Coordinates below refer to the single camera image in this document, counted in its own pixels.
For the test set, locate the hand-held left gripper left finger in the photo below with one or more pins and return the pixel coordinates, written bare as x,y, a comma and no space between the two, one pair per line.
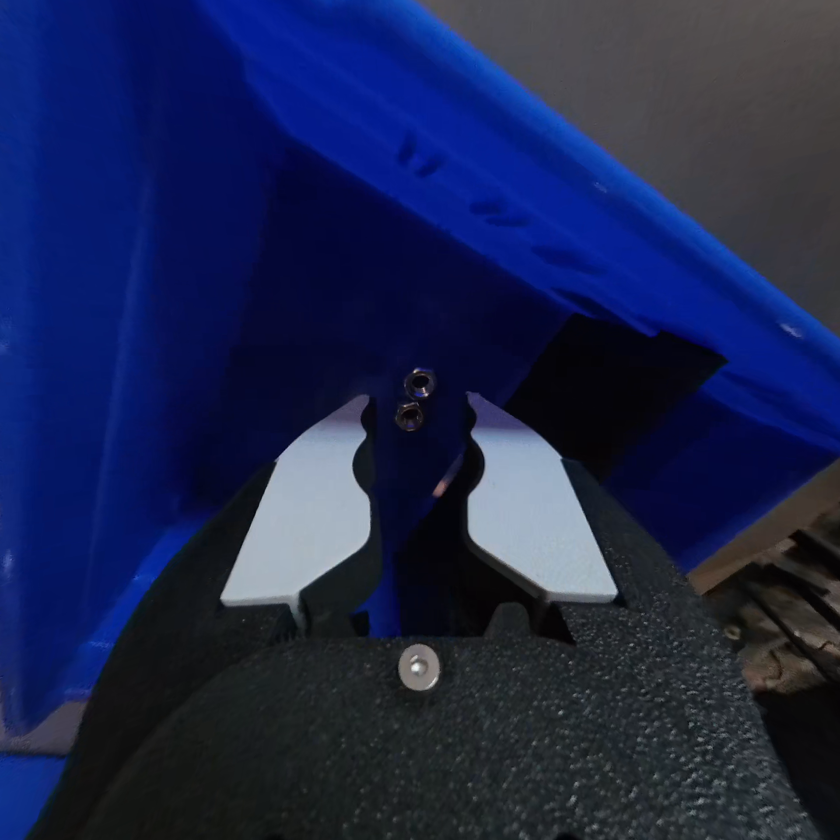
302,525

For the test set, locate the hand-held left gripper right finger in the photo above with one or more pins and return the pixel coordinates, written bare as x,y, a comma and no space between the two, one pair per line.
538,525

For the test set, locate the silver hex nut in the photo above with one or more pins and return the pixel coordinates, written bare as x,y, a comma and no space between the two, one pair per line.
400,423
430,388

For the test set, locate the blue plastic bin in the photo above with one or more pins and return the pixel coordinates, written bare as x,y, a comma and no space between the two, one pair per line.
197,262

